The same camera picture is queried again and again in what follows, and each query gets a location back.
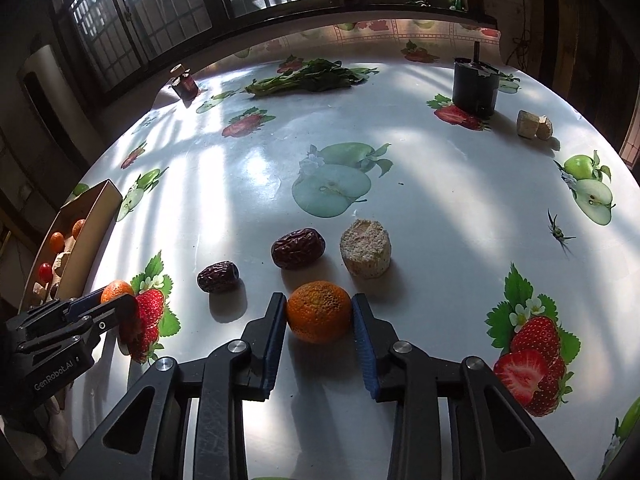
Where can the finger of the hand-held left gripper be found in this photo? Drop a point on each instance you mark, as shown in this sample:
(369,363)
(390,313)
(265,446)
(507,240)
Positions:
(112,312)
(87,302)

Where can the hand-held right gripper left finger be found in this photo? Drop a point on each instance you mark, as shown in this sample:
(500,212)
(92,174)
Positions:
(272,340)

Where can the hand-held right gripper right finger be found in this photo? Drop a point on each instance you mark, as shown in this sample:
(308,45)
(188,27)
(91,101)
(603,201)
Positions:
(362,345)

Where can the small orange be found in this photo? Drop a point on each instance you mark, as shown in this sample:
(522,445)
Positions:
(117,290)

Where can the medium orange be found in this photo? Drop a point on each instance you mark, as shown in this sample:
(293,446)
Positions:
(318,311)

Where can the cardboard box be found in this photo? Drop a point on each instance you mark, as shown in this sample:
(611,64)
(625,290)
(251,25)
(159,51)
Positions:
(95,220)

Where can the red cherry tomato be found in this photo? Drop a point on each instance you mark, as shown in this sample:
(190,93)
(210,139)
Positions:
(45,272)

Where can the beige bag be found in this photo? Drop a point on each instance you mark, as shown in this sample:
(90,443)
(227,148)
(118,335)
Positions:
(60,420)

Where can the dark brown date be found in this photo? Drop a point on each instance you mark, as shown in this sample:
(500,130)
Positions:
(217,276)

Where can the upright sugarcane piece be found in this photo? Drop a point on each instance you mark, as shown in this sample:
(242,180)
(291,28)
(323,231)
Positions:
(365,252)

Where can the glossy red date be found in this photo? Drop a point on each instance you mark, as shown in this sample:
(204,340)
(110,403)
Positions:
(297,248)

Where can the small green fruit stem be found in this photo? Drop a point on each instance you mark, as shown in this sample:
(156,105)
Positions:
(559,232)

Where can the white cylindrical appliance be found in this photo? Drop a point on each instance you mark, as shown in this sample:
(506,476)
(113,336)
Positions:
(47,75)

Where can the small dark glass jar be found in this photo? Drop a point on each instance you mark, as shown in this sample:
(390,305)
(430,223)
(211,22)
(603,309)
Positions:
(185,85)

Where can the green leafy vegetable bunch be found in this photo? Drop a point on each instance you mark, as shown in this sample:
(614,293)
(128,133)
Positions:
(305,80)

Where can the black cylindrical container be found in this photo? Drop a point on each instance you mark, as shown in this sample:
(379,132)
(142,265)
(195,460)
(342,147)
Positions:
(475,82)

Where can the window with metal grille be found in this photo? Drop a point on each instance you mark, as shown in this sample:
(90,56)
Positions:
(215,5)

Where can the small dark windowsill item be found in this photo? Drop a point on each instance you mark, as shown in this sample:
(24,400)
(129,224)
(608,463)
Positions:
(417,1)

